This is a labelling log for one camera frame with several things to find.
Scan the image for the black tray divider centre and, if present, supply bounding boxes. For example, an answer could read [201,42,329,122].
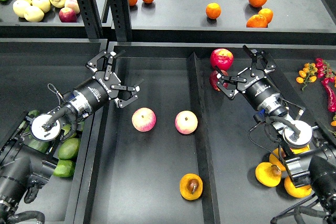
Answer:
[186,52,221,223]

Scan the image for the yellow pear in pile upper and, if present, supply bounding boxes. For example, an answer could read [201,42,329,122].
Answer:
[269,148,286,172]

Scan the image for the bright red apple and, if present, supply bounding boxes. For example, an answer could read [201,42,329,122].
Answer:
[210,48,234,71]

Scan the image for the pale yellow apple front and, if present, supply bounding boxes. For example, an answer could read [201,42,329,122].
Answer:
[24,6,45,22]

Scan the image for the yellow pear in pile bottom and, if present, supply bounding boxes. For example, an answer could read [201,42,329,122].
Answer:
[284,176,312,198]

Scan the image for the black shelf post right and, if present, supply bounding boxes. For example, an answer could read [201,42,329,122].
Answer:
[108,0,132,42]

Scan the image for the orange at shelf edge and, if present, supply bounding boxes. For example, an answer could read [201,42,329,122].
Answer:
[246,14,268,28]

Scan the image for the black shelf post left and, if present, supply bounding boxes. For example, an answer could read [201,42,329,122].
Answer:
[77,0,103,39]

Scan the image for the long dark green avocado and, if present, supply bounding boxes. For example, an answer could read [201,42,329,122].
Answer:
[28,139,50,153]

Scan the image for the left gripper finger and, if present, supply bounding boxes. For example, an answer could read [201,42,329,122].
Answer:
[110,79,144,109]
[86,50,125,80]

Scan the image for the orange on shelf right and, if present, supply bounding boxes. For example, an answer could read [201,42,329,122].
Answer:
[258,8,274,23]

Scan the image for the orange on shelf middle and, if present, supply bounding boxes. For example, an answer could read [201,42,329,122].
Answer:
[205,3,222,19]

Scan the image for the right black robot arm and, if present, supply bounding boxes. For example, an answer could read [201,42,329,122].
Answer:
[216,46,335,223]

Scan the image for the yellow apple with stem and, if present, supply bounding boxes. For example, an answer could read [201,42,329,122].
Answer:
[49,0,66,8]

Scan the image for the red cherry tomato bunch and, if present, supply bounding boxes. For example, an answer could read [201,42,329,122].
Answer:
[315,58,335,83]

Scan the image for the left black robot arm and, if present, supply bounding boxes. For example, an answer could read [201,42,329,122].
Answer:
[1,50,140,223]

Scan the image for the orange cherry tomato bunch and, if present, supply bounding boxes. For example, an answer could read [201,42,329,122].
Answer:
[296,63,318,91]

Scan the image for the pink apple left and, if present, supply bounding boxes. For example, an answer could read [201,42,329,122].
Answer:
[131,108,156,132]

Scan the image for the black shelf post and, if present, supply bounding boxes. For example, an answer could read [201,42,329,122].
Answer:
[77,0,103,39]
[108,0,132,42]

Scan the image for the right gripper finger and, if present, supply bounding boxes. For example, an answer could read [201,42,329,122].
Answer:
[243,45,276,77]
[215,66,247,100]

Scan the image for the red chili pepper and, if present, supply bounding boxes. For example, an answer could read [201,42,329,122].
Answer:
[321,78,335,112]

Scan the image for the red apple on shelf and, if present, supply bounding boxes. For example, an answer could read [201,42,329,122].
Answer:
[59,7,77,23]

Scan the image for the pale yellow apple middle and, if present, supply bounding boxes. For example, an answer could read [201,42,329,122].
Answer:
[31,0,51,13]

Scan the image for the pink apple right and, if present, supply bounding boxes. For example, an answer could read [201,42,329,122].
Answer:
[175,110,198,135]

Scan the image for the pink peach on shelf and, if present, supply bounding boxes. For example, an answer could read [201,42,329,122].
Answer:
[65,0,80,15]

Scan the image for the dark red apple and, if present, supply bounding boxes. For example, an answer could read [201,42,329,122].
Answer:
[209,70,228,91]

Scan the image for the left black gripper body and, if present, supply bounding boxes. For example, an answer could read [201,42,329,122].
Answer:
[72,71,121,113]

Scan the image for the pink apple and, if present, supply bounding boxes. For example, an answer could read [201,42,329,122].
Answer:
[131,108,156,132]
[175,110,198,135]

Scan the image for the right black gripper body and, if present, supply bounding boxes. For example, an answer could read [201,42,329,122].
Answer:
[236,68,284,111]

